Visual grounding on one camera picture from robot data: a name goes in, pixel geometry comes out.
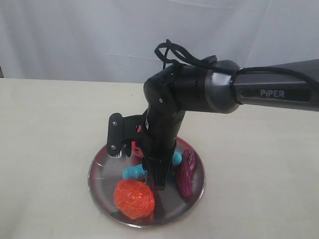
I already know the orange-red toy strawberry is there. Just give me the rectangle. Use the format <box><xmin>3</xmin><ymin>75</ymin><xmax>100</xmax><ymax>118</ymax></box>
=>
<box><xmin>114</xmin><ymin>179</ymin><xmax>156</xmax><ymax>220</ymax></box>

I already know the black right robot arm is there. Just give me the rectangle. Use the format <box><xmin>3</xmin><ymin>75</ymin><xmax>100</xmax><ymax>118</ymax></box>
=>
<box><xmin>137</xmin><ymin>60</ymin><xmax>319</xmax><ymax>190</ymax></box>

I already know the purple toy sweet potato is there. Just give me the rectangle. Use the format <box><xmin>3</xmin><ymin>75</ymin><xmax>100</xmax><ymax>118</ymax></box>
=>
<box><xmin>175</xmin><ymin>149</ymin><xmax>196</xmax><ymax>197</ymax></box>

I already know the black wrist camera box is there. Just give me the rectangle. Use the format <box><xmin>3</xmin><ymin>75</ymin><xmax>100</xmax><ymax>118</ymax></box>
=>
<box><xmin>106</xmin><ymin>113</ymin><xmax>123</xmax><ymax>158</ymax></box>

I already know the white backdrop cloth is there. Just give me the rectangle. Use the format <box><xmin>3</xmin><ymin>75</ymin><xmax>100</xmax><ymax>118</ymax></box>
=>
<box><xmin>0</xmin><ymin>0</ymin><xmax>319</xmax><ymax>83</ymax></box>

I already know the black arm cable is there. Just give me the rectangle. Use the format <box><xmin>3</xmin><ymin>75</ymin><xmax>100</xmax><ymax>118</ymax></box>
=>
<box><xmin>154</xmin><ymin>38</ymin><xmax>319</xmax><ymax>90</ymax></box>

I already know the red toy apple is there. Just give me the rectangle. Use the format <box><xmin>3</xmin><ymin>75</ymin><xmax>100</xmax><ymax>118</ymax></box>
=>
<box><xmin>131</xmin><ymin>125</ymin><xmax>145</xmax><ymax>158</ymax></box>

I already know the round metal plate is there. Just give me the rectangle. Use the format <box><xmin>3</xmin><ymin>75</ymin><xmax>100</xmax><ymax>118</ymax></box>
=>
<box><xmin>88</xmin><ymin>137</ymin><xmax>205</xmax><ymax>228</ymax></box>

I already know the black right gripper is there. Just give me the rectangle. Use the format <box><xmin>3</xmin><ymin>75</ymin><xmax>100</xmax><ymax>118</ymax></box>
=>
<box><xmin>122</xmin><ymin>103</ymin><xmax>185</xmax><ymax>191</ymax></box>

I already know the cyan toy object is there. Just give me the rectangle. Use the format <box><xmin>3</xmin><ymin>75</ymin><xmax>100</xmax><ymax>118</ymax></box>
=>
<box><xmin>122</xmin><ymin>151</ymin><xmax>182</xmax><ymax>180</ymax></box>

